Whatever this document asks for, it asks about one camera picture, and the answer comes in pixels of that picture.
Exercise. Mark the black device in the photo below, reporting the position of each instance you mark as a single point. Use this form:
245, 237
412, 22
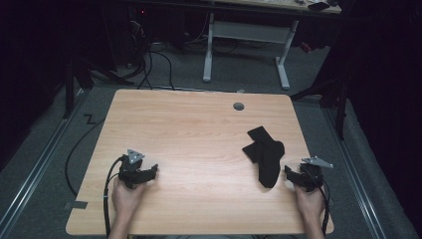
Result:
318, 6

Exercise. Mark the white-framed wooden desk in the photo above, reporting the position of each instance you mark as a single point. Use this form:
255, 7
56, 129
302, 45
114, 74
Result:
252, 31

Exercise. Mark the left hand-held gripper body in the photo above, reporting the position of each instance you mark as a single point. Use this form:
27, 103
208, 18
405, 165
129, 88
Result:
130, 172

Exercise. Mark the long black sock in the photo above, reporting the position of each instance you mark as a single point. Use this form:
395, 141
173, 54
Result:
268, 166

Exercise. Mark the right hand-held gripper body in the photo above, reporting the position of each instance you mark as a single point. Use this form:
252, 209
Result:
312, 177

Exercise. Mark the black metal stand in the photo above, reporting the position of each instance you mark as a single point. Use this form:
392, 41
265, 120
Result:
341, 113
68, 93

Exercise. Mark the person's right hand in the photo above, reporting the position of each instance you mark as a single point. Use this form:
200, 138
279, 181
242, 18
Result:
310, 202

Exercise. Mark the metal floor rail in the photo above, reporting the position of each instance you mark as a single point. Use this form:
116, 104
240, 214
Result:
33, 176
358, 186

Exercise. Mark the person's left hand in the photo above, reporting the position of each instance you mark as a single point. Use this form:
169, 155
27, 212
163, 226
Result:
126, 200

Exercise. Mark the grey tape strip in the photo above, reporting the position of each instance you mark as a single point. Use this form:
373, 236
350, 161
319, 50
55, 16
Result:
77, 204

